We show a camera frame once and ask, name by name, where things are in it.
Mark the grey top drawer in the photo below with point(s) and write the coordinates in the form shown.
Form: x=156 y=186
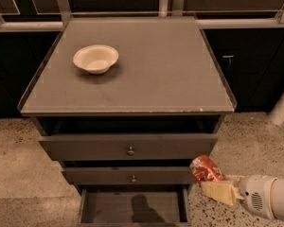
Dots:
x=105 y=147

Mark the white cylindrical post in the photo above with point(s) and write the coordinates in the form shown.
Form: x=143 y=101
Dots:
x=276 y=115

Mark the metal railing frame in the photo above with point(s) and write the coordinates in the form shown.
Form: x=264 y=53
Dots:
x=50 y=15

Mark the grey middle drawer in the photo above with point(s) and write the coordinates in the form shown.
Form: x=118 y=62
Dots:
x=129 y=175

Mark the grey drawer cabinet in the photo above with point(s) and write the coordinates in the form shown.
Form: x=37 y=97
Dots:
x=166 y=80

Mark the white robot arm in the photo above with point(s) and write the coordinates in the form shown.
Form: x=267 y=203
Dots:
x=277 y=198

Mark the grey open bottom drawer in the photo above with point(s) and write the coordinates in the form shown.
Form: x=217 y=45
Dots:
x=134 y=206

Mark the white paper bowl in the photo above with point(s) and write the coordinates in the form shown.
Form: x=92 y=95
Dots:
x=96 y=59

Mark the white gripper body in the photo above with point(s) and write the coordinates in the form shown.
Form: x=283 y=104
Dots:
x=257 y=194

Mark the red coke can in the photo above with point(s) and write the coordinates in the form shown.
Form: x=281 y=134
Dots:
x=205 y=170

